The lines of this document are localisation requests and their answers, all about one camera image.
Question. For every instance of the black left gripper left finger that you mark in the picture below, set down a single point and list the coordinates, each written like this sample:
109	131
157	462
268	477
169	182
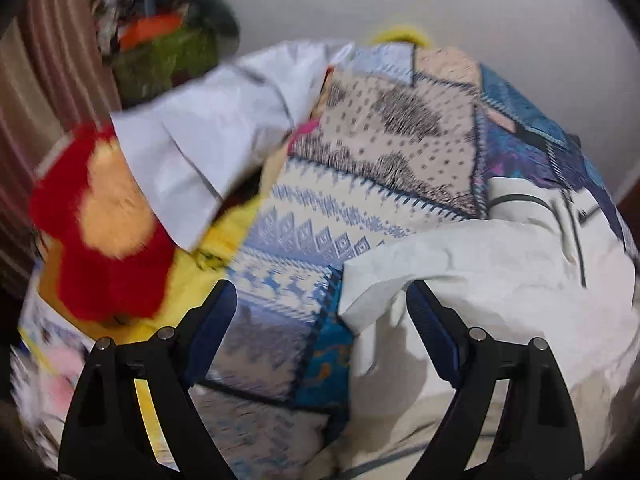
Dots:
104	435

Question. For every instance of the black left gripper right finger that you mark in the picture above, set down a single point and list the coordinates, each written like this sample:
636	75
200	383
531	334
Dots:
538	436

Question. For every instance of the white zip jacket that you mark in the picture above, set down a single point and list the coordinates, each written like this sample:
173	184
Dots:
543	264

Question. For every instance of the pile of clothes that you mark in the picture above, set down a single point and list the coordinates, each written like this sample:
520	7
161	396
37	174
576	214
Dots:
153	46

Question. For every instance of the red yellow plush blanket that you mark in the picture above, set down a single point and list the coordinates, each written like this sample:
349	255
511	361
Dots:
111	268

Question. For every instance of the white pillowcase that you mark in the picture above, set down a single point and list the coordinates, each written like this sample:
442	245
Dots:
189	148

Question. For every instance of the blue patchwork bedspread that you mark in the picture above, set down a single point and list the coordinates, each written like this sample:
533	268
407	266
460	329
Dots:
406	140

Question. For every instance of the striped brown curtain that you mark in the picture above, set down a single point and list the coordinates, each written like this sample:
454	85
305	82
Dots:
52	79

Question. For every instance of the yellow pillow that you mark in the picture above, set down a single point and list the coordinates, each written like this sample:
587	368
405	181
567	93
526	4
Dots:
407	34

